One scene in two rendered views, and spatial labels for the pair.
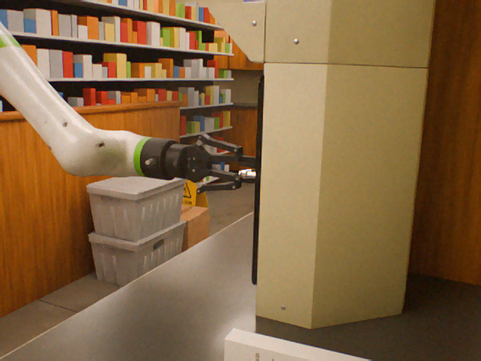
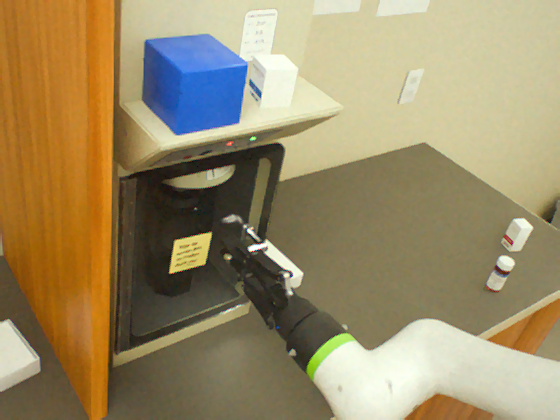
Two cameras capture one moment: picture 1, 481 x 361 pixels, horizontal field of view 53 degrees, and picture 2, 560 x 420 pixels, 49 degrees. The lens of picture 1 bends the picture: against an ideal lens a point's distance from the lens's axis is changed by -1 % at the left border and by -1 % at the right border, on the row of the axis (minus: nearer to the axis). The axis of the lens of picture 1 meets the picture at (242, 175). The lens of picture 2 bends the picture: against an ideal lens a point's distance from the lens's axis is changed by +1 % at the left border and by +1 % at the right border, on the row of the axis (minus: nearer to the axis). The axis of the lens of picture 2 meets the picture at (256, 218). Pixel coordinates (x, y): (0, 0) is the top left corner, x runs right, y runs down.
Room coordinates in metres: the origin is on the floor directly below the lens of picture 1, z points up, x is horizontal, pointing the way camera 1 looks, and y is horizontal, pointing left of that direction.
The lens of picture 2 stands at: (1.73, 0.31, 1.91)
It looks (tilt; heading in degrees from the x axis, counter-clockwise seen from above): 37 degrees down; 203
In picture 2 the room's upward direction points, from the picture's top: 11 degrees clockwise
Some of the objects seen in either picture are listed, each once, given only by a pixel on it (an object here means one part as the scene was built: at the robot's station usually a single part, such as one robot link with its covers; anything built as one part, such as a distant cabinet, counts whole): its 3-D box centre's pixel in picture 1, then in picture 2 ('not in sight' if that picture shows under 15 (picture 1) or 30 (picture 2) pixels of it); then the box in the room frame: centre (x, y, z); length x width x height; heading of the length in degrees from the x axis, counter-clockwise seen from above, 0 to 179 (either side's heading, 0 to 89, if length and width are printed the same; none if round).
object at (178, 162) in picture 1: (191, 162); (289, 311); (1.04, 0.11, 1.20); 0.09 x 0.07 x 0.08; 65
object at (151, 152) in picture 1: (162, 159); (319, 341); (1.07, 0.18, 1.20); 0.12 x 0.06 x 0.09; 155
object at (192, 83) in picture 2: not in sight; (193, 83); (1.10, -0.08, 1.56); 0.10 x 0.10 x 0.09; 65
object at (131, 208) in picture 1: (139, 203); not in sight; (3.21, 0.70, 0.49); 0.60 x 0.42 x 0.33; 155
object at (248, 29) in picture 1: (270, 39); (234, 134); (1.02, -0.05, 1.46); 0.32 x 0.11 x 0.10; 155
